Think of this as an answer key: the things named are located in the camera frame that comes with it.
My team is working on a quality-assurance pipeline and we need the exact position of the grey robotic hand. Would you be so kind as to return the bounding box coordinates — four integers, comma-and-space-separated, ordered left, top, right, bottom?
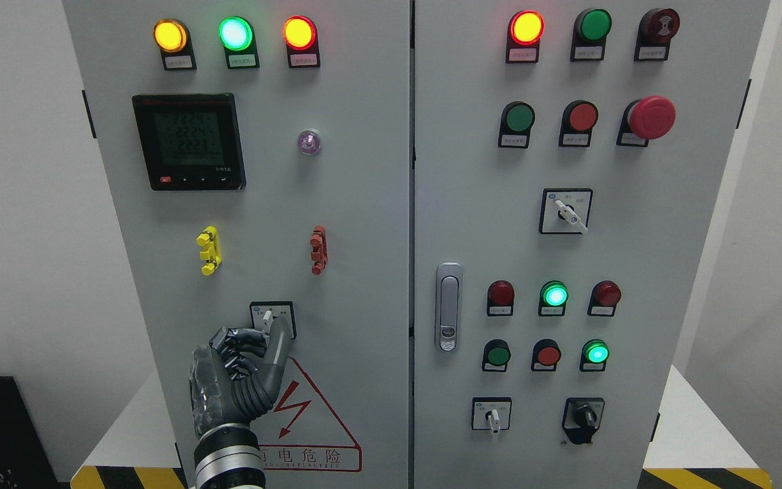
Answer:
189, 316, 295, 437

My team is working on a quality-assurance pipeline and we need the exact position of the white rotary selector switch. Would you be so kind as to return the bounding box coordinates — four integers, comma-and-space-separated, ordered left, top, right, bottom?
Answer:
249, 301, 297, 338

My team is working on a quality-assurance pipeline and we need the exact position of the green lit indicator light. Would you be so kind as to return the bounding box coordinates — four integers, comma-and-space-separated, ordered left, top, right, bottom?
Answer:
218, 16, 260, 69

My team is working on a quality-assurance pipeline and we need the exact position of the yellow indicator light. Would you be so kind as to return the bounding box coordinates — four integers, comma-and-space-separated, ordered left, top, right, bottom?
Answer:
154, 18, 198, 71

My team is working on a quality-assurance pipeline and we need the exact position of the red electric hazard sticker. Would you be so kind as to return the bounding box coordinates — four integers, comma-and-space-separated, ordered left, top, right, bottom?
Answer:
251, 358, 361, 473

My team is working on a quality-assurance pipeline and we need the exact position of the yellow terminal connector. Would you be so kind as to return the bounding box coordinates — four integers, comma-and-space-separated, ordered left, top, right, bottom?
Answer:
195, 225, 221, 276

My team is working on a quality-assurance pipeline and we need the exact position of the red terminal connector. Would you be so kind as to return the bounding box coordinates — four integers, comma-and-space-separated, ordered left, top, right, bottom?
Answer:
308, 225, 328, 276

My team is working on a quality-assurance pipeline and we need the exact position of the left grey cabinet door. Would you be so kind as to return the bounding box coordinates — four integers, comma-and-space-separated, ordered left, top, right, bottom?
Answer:
63, 1, 411, 488

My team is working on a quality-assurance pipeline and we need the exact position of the grey cabinet door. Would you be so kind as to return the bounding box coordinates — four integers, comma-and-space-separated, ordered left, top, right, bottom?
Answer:
63, 1, 411, 488
412, 1, 769, 488

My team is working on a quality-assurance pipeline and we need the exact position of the black digital power meter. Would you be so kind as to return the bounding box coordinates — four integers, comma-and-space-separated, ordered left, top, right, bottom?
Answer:
132, 92, 247, 191

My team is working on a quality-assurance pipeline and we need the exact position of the clear white indicator lamp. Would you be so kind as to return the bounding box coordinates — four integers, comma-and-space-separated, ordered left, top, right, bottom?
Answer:
297, 129, 322, 157

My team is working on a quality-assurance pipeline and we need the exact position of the green push button lower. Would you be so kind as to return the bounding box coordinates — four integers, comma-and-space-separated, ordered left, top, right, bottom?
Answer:
482, 338, 511, 372

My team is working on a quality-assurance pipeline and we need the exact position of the green push button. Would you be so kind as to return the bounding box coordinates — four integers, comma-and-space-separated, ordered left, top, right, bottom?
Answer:
569, 8, 612, 62
497, 101, 535, 149
482, 338, 511, 372

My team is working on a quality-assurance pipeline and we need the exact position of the dark red indicator left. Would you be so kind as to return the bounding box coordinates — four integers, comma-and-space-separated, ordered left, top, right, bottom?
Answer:
486, 280, 515, 316

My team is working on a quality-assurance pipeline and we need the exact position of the dark red indicator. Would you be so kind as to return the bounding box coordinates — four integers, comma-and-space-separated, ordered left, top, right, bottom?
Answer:
589, 280, 622, 318
486, 280, 515, 316

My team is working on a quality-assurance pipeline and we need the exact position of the red push button lower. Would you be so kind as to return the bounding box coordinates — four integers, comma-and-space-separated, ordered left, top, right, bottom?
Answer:
530, 338, 562, 372

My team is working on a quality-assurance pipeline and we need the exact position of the red push button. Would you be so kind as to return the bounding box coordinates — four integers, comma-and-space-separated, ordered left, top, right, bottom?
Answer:
530, 338, 562, 372
558, 100, 599, 147

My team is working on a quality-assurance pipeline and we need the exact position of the green lit indicator middle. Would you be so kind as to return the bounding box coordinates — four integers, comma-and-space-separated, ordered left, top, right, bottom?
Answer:
538, 280, 568, 316

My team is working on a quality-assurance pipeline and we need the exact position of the red lit indicator light left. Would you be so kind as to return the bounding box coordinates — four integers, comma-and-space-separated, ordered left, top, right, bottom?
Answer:
282, 15, 320, 69

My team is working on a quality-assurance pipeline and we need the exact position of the red lit indicator light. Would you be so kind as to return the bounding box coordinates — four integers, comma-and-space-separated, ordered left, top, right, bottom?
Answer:
282, 15, 320, 69
505, 10, 545, 64

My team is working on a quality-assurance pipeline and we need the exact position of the green lit button lower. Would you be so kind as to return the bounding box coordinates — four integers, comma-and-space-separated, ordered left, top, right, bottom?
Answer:
578, 338, 610, 372

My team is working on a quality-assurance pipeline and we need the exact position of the dark red indicator right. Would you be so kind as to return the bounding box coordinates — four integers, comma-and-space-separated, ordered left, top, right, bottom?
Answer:
589, 280, 622, 318

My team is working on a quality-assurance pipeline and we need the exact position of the green push button middle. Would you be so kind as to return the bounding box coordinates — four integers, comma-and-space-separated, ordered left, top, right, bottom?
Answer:
497, 101, 535, 149

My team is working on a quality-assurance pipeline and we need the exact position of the right grey cabinet door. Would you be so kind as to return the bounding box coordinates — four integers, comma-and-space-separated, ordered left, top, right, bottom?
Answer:
412, 1, 769, 488

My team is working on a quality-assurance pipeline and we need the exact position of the red push button middle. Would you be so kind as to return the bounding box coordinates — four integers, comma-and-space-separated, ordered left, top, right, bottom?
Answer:
558, 100, 599, 147

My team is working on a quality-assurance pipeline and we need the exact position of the red lit indicator light right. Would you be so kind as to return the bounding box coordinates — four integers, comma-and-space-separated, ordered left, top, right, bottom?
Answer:
505, 10, 545, 64

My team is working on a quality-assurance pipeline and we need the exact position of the white platform with hazard stripes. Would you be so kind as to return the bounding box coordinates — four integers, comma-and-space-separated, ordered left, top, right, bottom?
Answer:
71, 369, 772, 488

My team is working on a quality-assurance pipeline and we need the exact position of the red emergency stop button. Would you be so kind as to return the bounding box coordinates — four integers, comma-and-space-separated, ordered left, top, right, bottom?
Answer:
616, 95, 676, 147

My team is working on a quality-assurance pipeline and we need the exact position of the green push button top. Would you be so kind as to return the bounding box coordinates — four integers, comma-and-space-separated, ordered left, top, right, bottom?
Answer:
569, 8, 612, 62

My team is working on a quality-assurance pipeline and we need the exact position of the dark red buzzer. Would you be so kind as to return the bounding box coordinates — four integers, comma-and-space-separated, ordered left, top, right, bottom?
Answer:
633, 8, 680, 62

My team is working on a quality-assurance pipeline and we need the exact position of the silver door lock handle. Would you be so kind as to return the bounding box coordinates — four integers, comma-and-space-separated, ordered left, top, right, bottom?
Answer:
434, 262, 462, 352

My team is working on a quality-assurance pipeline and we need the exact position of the white selector switch lower right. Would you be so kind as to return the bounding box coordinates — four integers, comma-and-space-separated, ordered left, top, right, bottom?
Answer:
471, 397, 512, 435

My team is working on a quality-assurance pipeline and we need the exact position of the black rotary knob switch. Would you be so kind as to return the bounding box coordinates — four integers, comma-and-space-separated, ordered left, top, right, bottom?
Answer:
561, 397, 605, 445

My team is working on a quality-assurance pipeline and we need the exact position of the white selector switch upper right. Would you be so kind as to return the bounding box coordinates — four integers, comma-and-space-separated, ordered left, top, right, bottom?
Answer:
539, 188, 593, 234

